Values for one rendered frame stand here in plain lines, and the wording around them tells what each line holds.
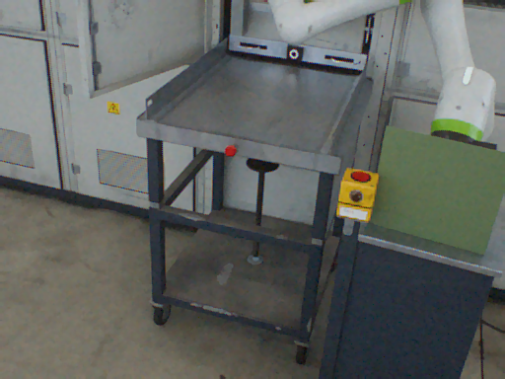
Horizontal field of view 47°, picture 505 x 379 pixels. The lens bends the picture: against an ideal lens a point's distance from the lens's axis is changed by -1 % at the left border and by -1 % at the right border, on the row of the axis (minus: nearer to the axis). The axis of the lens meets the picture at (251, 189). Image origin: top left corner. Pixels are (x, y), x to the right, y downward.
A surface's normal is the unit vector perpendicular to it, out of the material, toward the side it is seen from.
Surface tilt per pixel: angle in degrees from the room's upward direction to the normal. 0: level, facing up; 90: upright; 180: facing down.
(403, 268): 90
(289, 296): 0
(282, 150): 90
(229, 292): 0
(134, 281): 0
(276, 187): 90
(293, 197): 90
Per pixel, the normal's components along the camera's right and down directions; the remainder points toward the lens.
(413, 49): -0.30, 0.47
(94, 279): 0.06, -0.86
